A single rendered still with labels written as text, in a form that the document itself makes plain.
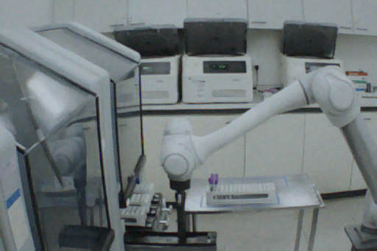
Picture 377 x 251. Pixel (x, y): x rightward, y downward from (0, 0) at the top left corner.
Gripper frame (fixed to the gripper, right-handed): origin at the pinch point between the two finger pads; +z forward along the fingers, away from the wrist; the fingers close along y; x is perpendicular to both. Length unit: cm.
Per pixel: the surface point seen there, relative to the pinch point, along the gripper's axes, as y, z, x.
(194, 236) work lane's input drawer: 1.2, 3.9, 4.6
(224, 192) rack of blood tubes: -28.7, -3.7, 16.2
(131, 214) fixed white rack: -6.2, -2.3, -19.8
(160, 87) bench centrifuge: -224, -19, -29
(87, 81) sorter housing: 37, -60, -22
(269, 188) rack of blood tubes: -30.6, -3.6, 36.1
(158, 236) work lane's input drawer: 1.6, 3.8, -8.8
